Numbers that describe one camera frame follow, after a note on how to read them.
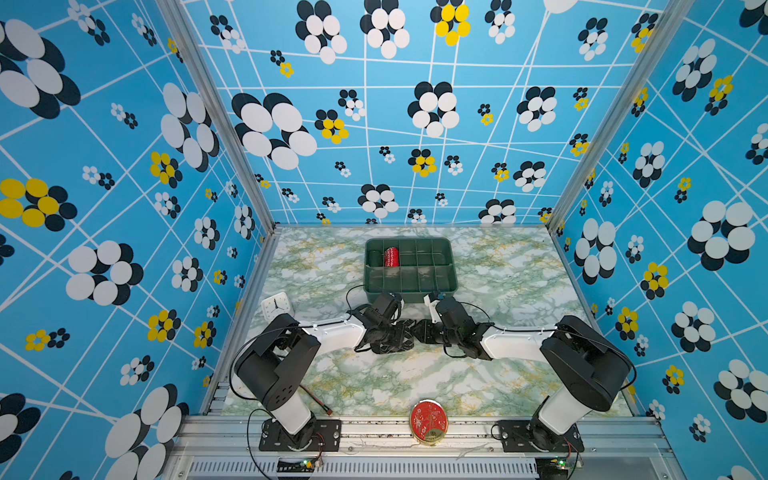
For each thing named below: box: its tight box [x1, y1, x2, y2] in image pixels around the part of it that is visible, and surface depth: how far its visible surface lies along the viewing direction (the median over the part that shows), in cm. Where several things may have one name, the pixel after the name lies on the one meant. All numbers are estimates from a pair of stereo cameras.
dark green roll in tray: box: [368, 250, 383, 267], surface depth 106 cm
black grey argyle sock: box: [370, 319, 416, 355], surface depth 88 cm
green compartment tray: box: [363, 238, 458, 303], surface depth 107 cm
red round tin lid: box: [410, 399, 449, 446], surface depth 74 cm
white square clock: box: [261, 292, 292, 327], surface depth 96 cm
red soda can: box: [384, 247, 401, 267], surface depth 105 cm
